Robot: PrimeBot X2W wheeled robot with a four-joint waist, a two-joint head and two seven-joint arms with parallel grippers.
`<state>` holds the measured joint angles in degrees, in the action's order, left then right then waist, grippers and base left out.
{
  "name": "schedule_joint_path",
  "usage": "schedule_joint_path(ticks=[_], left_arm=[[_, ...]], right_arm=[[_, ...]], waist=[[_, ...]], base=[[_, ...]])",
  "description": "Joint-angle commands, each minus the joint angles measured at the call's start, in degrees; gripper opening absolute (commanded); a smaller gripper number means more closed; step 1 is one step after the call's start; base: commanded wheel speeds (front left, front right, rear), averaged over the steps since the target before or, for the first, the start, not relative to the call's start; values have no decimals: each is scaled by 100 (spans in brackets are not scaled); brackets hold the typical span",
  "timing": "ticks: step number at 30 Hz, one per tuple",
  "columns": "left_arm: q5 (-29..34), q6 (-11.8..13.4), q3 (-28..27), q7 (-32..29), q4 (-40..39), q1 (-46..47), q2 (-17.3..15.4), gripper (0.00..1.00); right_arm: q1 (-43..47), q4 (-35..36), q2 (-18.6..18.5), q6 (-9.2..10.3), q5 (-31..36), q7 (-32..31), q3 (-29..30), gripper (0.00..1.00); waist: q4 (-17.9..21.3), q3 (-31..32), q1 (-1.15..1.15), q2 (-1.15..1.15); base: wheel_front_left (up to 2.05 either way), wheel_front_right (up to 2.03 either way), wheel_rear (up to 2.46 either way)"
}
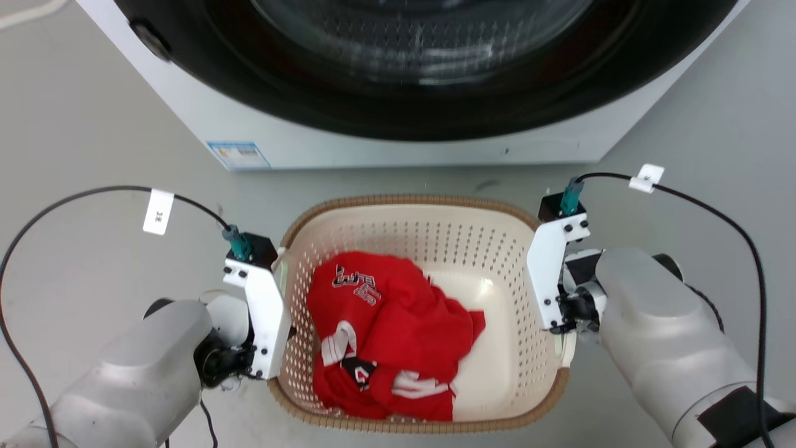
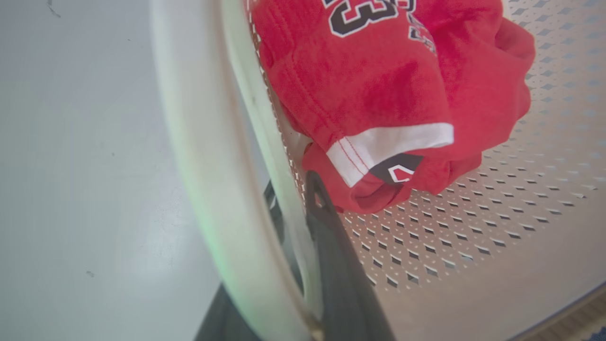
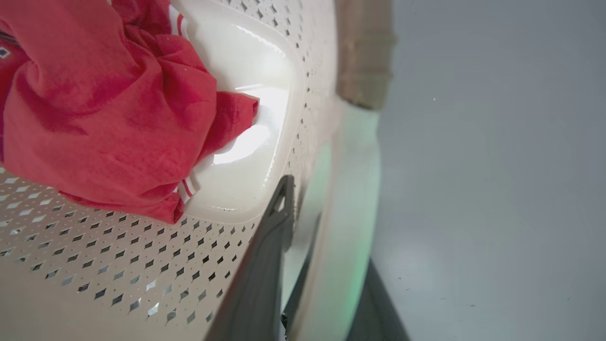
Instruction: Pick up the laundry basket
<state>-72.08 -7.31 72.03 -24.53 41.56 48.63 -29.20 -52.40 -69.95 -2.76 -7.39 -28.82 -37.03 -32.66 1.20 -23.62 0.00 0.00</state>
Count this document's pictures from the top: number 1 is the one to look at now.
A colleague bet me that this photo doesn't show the white cable tag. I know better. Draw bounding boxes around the white cable tag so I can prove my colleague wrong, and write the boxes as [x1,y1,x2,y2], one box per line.
[142,189,175,236]
[628,163,665,194]

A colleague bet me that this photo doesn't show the blue white label sticker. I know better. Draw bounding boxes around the blue white label sticker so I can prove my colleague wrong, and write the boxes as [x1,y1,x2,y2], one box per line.
[206,141,272,170]

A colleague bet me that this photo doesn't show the pale left gripper body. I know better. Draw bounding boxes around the pale left gripper body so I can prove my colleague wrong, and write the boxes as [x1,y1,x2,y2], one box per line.
[272,248,291,301]

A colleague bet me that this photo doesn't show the steel washer drum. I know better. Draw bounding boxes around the steel washer drum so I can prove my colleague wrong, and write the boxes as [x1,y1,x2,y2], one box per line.
[250,0,593,86]

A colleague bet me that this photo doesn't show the black arm strap patch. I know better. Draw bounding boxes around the black arm strap patch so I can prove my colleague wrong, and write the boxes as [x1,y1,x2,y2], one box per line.
[696,386,785,448]

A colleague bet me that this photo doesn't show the red printed garment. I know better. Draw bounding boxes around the red printed garment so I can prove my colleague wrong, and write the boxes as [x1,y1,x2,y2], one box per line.
[306,251,486,422]

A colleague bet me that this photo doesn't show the black round washer door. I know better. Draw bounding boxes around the black round washer door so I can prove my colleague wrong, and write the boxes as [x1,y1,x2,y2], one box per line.
[114,0,739,142]

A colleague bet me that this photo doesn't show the cream laundry basket brown rim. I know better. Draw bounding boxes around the cream laundry basket brown rim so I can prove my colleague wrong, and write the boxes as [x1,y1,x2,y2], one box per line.
[267,194,576,435]

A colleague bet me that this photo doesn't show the white washing machine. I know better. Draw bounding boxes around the white washing machine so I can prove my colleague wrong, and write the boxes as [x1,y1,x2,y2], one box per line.
[75,0,753,172]

